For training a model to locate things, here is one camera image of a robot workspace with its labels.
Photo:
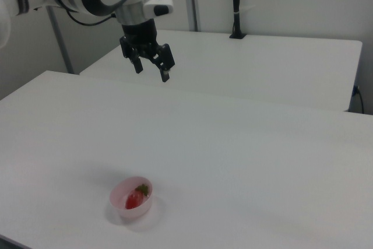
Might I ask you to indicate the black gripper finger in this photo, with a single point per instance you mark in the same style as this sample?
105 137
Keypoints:
165 62
137 63

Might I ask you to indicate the red toy strawberry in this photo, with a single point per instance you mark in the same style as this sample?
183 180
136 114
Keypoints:
132 201

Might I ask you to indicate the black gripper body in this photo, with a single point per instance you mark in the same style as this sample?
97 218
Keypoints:
140 34

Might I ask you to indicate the pink translucent plastic bowl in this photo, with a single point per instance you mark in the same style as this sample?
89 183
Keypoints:
122 211

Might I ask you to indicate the white side table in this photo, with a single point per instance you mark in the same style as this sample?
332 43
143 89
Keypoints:
291 65

